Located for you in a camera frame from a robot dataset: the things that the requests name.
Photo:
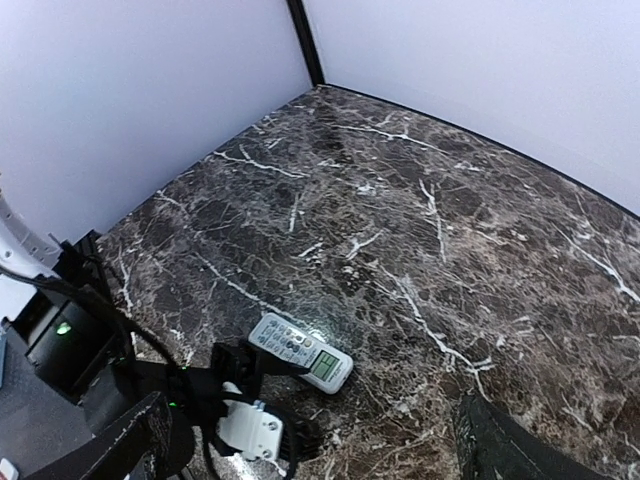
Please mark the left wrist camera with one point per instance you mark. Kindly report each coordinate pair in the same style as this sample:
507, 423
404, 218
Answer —
258, 431

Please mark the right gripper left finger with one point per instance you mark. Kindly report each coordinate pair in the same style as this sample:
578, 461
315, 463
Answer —
137, 443

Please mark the white remote control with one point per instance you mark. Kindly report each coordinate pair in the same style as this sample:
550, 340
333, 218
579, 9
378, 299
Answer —
327, 367

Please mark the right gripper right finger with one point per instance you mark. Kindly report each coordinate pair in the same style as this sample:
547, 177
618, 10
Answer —
492, 445

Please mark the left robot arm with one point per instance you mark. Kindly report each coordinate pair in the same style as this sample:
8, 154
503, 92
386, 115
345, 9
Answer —
89, 352

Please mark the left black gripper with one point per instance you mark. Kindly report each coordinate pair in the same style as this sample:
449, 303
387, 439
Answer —
245, 367

